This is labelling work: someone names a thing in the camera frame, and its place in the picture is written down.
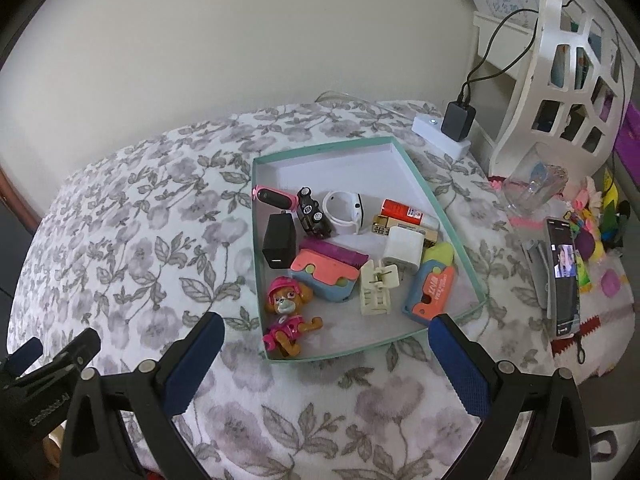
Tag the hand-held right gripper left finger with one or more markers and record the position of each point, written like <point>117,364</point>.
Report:
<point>195,360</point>

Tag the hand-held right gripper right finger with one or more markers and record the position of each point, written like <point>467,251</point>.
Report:
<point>460,360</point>

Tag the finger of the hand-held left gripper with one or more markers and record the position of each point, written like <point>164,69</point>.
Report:
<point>80,350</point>
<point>22,352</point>

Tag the pink puppy figurine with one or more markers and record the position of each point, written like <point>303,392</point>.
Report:
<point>287,317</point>

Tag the cream hair claw clip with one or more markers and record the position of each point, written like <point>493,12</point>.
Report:
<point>377,290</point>

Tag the white charger plug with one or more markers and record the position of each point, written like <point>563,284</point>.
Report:
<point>402,247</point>

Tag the black charger plug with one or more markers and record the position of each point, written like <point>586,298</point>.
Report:
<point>279,242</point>

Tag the small blue orange toy knife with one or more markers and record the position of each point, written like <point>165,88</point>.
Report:
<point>325,275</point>

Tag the gold patterned lighter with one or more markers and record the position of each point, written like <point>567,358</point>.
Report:
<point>382,225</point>

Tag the red glue stick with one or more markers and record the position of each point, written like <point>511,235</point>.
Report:
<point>400,209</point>

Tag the purple plastic case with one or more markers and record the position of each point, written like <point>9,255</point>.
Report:
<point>335,251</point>

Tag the white smartwatch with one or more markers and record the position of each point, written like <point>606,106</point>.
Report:
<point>350,220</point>

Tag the black toy car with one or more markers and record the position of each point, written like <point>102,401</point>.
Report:
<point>312,215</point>

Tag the teal cardboard box lid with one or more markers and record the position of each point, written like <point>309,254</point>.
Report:
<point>345,170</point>

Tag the tape roll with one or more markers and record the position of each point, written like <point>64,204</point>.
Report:
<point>52,442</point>

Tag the grey phone stand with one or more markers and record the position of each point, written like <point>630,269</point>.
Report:
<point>537,275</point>

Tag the grey floral blanket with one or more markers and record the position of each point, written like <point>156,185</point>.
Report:
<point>150,240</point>

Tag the smartphone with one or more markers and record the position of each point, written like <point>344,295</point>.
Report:
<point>565,285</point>

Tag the white crochet mat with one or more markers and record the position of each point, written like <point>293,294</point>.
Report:
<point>602,325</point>

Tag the clear glass cup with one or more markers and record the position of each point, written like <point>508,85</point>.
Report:
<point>532,190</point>

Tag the colourful toy pile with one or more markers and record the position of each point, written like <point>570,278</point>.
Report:
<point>595,220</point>

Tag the white power strip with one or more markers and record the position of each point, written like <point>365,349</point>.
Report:
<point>427,132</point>

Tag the black power adapter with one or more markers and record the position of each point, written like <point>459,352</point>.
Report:
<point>457,121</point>

